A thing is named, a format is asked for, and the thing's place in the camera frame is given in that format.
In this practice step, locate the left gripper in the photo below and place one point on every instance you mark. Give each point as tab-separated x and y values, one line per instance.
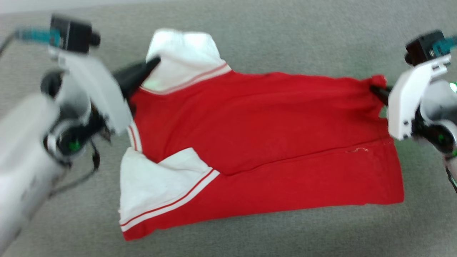
96	92

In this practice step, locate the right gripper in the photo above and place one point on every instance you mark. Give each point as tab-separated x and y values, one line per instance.
408	101

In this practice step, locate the red and white shirt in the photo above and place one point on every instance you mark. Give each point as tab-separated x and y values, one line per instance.
267	125

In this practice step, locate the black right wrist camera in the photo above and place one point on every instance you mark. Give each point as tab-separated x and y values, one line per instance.
423	46

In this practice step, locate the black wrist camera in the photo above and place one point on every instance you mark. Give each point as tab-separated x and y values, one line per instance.
423	46
71	34

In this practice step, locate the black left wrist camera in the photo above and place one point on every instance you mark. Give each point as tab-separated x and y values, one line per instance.
71	34

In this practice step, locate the teal right camera connector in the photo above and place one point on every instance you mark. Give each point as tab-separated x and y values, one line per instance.
444	44

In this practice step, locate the teal camera connector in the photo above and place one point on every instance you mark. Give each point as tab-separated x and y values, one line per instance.
37	35
444	44

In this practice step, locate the teal left camera connector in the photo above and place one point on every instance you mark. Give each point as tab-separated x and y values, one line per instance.
37	35

